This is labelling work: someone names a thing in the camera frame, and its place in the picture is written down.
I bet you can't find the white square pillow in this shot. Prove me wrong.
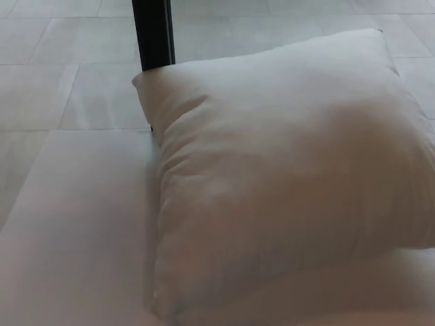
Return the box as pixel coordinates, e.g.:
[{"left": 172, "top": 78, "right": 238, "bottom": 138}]
[{"left": 131, "top": 28, "right": 435, "bottom": 326}]

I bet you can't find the black metal post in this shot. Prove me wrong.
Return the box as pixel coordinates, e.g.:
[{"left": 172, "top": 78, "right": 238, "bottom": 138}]
[{"left": 131, "top": 0, "right": 177, "bottom": 132}]

